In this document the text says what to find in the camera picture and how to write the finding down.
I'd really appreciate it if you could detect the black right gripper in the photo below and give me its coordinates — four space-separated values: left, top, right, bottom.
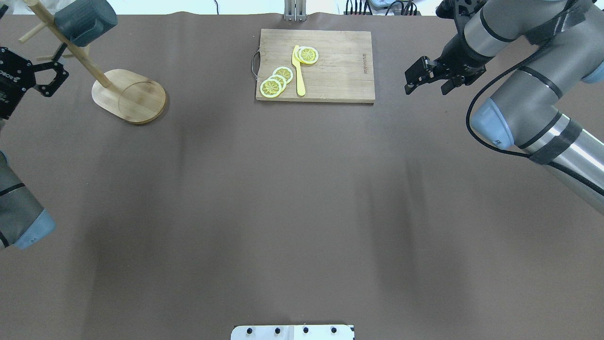
405 34 492 95

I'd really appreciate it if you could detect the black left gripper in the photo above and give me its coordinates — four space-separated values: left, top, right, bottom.
0 43 69 120

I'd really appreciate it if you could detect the blue-grey HOME mug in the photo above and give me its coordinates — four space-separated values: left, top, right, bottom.
54 0 118 47

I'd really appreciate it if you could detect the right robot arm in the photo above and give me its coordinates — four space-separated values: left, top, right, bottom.
405 0 604 213

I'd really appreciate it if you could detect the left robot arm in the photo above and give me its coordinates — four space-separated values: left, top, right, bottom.
0 43 69 249

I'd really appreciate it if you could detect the wooden cup storage rack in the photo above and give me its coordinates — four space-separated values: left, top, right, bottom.
19 0 168 125

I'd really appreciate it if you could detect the wooden cutting board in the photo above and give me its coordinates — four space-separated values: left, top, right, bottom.
255 28 376 104

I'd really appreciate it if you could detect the lemon slice single left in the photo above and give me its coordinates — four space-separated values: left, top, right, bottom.
294 46 319 65

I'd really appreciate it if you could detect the lemon slice middle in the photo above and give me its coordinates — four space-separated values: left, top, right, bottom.
269 75 287 91

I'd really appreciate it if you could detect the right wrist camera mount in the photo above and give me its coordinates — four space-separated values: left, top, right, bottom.
435 0 487 19

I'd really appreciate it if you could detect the aluminium frame post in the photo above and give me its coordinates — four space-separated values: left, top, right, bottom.
284 0 308 22

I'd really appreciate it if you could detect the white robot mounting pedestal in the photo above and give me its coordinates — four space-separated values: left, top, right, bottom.
230 323 356 340

